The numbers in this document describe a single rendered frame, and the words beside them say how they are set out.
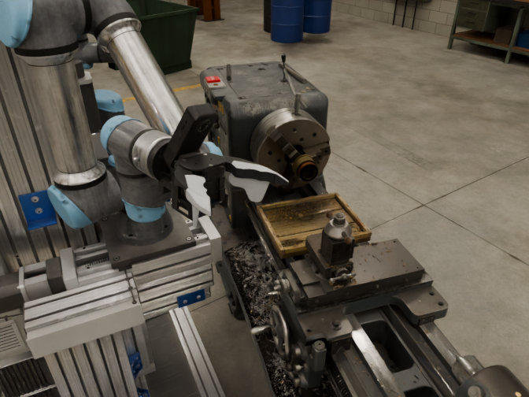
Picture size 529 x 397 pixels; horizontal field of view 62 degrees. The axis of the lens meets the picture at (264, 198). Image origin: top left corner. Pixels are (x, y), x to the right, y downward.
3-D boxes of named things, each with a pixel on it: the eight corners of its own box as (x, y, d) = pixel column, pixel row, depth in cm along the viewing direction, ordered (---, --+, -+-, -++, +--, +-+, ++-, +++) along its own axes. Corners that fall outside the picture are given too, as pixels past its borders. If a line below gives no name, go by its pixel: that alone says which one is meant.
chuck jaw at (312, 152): (298, 144, 179) (326, 136, 181) (300, 155, 182) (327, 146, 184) (309, 157, 170) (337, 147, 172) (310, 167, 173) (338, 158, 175)
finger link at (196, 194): (210, 245, 57) (205, 210, 65) (212, 205, 54) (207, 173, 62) (186, 246, 56) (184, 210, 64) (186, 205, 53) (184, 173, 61)
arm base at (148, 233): (123, 251, 114) (116, 220, 109) (113, 220, 125) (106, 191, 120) (179, 236, 119) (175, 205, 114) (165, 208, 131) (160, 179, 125)
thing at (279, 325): (264, 333, 158) (264, 286, 145) (290, 327, 160) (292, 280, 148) (289, 399, 136) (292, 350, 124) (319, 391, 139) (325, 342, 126)
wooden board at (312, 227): (257, 213, 181) (256, 205, 178) (336, 199, 190) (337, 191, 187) (280, 259, 157) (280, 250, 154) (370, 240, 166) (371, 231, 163)
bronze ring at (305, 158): (290, 152, 169) (298, 164, 162) (312, 149, 172) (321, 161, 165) (288, 172, 175) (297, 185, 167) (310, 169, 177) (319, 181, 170)
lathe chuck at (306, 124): (249, 181, 188) (254, 111, 172) (316, 176, 198) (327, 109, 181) (255, 192, 181) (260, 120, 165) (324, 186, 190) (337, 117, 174)
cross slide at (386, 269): (279, 273, 142) (279, 262, 139) (395, 248, 152) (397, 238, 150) (297, 310, 128) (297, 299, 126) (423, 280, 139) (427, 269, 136)
